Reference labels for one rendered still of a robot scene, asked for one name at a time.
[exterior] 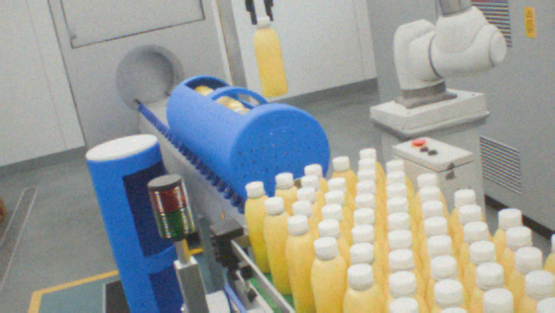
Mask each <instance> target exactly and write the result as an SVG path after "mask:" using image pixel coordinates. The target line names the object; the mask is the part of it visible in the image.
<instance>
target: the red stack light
mask: <svg viewBox="0 0 555 313"><path fill-rule="evenodd" d="M148 191H149V195H150V199H151V203H152V207H153V210H154V212H156V213H158V214H167V213H171V212H175V211H177V210H180V209H182V208H184V207H185V206H186V205H187V204H188V202H189V201H188V197H187V193H186V189H185V184H184V181H183V182H182V183H181V184H180V185H179V186H177V187H175V188H172V189H169V190H166V191H151V190H148Z"/></svg>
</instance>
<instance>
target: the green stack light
mask: <svg viewBox="0 0 555 313"><path fill-rule="evenodd" d="M154 214H155V218H156V221H157V225H158V229H159V233H160V236H161V238H163V239H166V240H174V239H178V238H182V237H184V236H186V235H188V234H190V233H191V232H192V231H193V230H195V226H194V222H193V218H192V214H191V210H190V205H189V202H188V204H187V205H186V206H185V207H184V208H182V209H180V210H177V211H175V212H171V213H167V214H158V213H156V212H154Z"/></svg>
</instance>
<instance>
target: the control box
mask: <svg viewBox="0 0 555 313"><path fill-rule="evenodd" d="M419 139H424V140H426V142H425V143H424V144H423V145H422V146H427V147H428V148H429V150H430V149H436V150H437V152H438V154H436V155H429V154H428V151H429V150H428V151H426V152H421V151H420V148H421V147H422V146H419V147H418V146H416V145H414V144H412V143H411V142H412V141H413V140H412V141H409V142H405V143H402V144H399V145H396V146H393V147H392V151H393V154H394V156H393V157H394V160H401V161H402V162H403V169H404V174H405V175H406V176H407V177H409V178H410V180H411V182H412V185H413V188H414V191H415V192H417V191H418V190H419V189H418V185H419V184H418V179H417V177H418V176H420V175H422V174H434V175H436V178H437V184H438V188H439V189H440V190H441V193H442V195H443V197H444V199H445V201H446V203H449V202H452V201H455V193H456V192H457V191H459V190H465V189H467V190H473V191H474V193H475V192H476V188H475V166H474V154H473V153H471V152H468V151H465V150H462V149H460V148H456V147H453V146H450V145H447V144H444V143H442V142H439V141H436V140H433V139H430V138H427V137H422V138H419ZM437 146H438V148H437ZM444 148H445V150H446V151H445V150H444ZM448 149H449V151H450V150H452V151H450V152H448Z"/></svg>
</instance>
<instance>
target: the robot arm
mask: <svg viewBox="0 0 555 313"><path fill-rule="evenodd" d="M244 1H245V6H246V11H247V12H250V15H251V20H252V25H258V18H257V13H256V7H255V1H254V0H244ZM437 4H438V8H439V11H440V14H441V15H440V16H439V18H438V20H437V22H436V24H435V25H436V28H435V27H434V26H433V25H432V24H431V23H429V22H426V21H423V20H420V21H415V22H412V23H408V24H405V25H402V26H399V27H398V30H397V32H396V33H395V36H394V41H393V58H394V65H395V70H396V75H397V79H398V82H399V86H400V92H401V96H400V97H397V98H394V99H393V101H394V103H396V104H399V105H401V106H403V107H405V109H413V108H416V107H419V106H423V105H427V104H431V103H435V102H436V103H438V102H442V101H447V100H452V99H455V98H457V93H454V92H450V91H449V90H447V88H446V84H445V80H444V77H450V78H463V77H471V76H477V75H480V74H483V73H485V72H488V71H489V70H492V69H493V68H495V67H497V66H498V65H499V64H500V63H501V62H502V60H503V59H504V57H505V54H506V42H505V39H504V37H503V35H502V33H501V31H500V30H499V29H498V28H496V27H495V26H493V25H490V24H489V22H488V21H487V19H486V18H485V16H484V15H483V13H482V12H481V11H479V10H478V9H476V8H475V7H472V4H471V1H470V0H437ZM264 6H265V11H266V15H267V16H269V17H270V22H271V21H273V20H274V17H273V13H272V7H274V2H273V0H264Z"/></svg>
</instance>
